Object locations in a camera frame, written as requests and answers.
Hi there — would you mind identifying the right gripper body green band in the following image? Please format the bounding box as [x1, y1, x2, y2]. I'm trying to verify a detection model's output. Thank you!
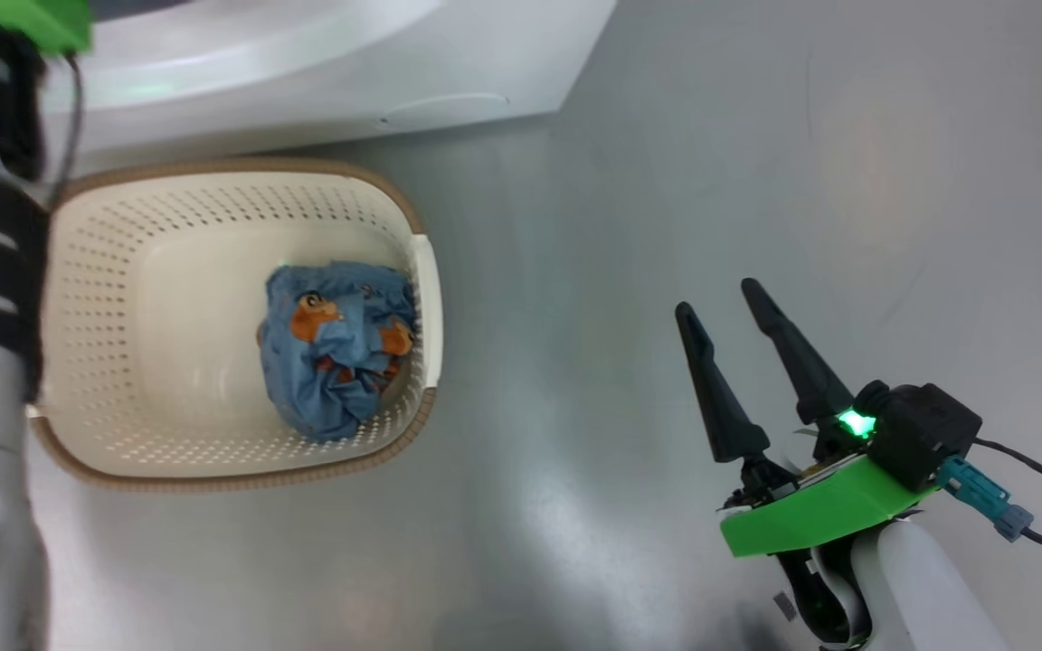
[720, 425, 938, 558]

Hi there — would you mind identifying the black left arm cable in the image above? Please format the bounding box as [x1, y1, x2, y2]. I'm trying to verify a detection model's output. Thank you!
[33, 52, 85, 211]

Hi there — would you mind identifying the cream perforated laundry basket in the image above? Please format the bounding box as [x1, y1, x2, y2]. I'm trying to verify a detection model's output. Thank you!
[28, 158, 443, 494]

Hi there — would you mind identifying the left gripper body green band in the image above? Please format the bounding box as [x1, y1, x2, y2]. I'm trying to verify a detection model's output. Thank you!
[0, 0, 92, 55]

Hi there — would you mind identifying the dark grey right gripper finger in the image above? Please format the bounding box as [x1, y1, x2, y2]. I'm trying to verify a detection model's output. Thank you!
[675, 302, 771, 464]
[741, 278, 855, 426]

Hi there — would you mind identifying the teal cable connector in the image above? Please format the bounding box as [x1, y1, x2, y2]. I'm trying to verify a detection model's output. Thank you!
[937, 455, 1035, 543]

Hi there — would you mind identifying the white front-load washing machine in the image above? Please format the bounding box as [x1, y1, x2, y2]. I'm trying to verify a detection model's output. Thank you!
[37, 0, 617, 156]

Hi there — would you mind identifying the blue bear-print garment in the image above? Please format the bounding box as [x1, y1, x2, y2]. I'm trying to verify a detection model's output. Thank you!
[257, 262, 420, 442]

